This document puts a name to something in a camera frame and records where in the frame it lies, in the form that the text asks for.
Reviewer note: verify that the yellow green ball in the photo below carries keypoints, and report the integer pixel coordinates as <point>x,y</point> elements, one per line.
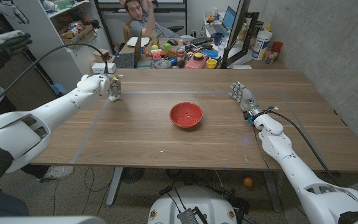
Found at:
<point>155,47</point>

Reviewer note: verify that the black keyboard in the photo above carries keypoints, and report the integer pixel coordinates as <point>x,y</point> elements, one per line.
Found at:
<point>200,40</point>

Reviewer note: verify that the blue plastic floor item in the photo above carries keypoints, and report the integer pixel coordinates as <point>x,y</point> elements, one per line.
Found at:
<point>59,89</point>

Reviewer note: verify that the orange ball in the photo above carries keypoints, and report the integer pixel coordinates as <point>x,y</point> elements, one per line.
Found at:
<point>247,182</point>

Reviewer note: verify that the white sneaker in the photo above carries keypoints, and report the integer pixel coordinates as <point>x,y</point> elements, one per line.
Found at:
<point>56,172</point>

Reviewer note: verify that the white power box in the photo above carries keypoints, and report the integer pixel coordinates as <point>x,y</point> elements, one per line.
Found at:
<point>101,68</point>

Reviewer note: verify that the teal box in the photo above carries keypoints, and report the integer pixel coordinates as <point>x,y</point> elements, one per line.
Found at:
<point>144,64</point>

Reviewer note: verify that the white bandage roll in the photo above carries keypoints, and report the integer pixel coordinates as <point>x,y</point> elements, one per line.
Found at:
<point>114,99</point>

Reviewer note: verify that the black computer mouse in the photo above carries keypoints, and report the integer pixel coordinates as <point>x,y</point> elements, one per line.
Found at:
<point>172,42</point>

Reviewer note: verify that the small wooden box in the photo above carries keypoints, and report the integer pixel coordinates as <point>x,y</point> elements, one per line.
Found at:
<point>102,56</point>

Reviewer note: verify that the pink small bowl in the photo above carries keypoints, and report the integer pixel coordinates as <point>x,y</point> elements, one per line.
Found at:
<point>156,57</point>

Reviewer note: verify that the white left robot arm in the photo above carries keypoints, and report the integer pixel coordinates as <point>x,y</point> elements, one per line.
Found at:
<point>42,118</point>

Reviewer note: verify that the white canister blue label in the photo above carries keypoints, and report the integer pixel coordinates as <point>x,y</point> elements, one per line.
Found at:
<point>261,46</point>

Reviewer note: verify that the clear glass bottle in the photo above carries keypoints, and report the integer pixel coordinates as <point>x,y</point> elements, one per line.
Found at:
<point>155,39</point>

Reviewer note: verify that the white shelf unit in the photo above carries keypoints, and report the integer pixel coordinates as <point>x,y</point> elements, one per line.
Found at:
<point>42,31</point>

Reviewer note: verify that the grey table leg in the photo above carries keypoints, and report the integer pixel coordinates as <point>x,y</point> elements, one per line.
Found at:
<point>114,186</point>
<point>272,189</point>

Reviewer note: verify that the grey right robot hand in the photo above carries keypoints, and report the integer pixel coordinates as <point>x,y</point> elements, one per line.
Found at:
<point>246,99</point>

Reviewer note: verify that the black monitor with stand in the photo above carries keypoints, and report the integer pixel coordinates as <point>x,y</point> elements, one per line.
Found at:
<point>239,21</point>

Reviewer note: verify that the white plate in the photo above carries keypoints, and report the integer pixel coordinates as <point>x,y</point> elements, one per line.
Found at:
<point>138,41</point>

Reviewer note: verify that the white black glove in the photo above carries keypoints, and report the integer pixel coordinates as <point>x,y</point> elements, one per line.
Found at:
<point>2,40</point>
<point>9,11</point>

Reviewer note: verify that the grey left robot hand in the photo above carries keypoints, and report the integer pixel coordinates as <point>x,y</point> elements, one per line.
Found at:
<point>115,87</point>

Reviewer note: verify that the yellow black disc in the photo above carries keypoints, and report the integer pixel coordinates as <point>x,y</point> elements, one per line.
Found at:
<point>198,56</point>

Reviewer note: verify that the seated man grey shirt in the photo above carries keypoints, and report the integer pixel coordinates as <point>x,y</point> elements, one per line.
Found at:
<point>140,28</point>

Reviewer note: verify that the patterned cup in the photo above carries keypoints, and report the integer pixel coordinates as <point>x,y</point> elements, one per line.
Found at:
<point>271,56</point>

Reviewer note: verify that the blue mug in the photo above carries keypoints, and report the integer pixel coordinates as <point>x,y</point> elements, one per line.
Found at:
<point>218,39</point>

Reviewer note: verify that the red cup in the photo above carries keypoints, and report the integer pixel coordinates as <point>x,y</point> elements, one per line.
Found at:
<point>277,46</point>

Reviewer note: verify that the dark bottle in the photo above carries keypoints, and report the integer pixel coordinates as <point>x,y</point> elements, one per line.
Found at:
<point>258,28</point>

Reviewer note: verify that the pink box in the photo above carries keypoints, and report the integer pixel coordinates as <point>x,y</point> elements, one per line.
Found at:
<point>196,64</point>

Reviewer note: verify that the grey finned module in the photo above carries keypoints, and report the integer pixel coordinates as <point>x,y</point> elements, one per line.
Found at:
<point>187,217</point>

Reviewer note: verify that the white robot torso base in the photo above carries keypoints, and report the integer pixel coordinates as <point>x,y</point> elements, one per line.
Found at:
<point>197,202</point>

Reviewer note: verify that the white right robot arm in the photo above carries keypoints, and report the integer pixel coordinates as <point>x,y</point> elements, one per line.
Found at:
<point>300,174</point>

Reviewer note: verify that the laptop with blue screen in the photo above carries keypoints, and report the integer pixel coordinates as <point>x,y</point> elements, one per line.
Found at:
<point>228,18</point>

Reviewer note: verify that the round black fan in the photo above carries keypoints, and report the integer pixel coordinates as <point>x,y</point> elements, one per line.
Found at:
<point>132,175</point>

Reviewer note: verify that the tin can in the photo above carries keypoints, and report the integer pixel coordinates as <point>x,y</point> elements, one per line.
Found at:
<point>180,54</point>

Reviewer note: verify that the cardboard box with clutter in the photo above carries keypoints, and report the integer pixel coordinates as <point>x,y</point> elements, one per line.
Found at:
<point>79,37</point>

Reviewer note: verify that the dark ball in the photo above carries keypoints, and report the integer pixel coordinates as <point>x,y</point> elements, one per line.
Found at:
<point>181,63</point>

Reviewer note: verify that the red bowl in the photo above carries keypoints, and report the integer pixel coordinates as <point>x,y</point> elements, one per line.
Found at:
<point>186,115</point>

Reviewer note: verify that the black power adapter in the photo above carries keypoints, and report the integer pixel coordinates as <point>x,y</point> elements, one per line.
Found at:
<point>165,190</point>

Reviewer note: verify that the grey tape strip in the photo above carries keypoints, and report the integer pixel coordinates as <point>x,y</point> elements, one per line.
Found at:
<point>285,96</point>
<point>91,129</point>

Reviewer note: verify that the green cube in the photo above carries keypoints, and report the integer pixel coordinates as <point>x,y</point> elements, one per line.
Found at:
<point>167,47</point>

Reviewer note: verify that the yellow cup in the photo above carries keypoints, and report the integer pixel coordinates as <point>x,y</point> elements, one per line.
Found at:
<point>211,64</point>

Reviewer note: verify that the black laptop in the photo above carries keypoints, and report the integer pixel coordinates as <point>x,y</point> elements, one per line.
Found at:
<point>124,60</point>

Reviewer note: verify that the blue container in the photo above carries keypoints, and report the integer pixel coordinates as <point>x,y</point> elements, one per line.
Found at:
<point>210,53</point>

